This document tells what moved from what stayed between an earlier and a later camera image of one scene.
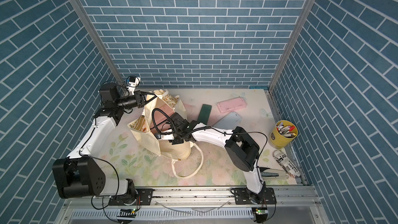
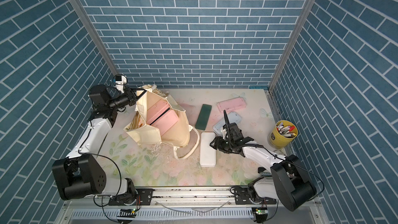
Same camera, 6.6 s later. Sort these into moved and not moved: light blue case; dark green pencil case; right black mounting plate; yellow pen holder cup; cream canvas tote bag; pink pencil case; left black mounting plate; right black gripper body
Moved: right black gripper body; cream canvas tote bag
Not moved: pink pencil case; right black mounting plate; yellow pen holder cup; light blue case; dark green pencil case; left black mounting plate
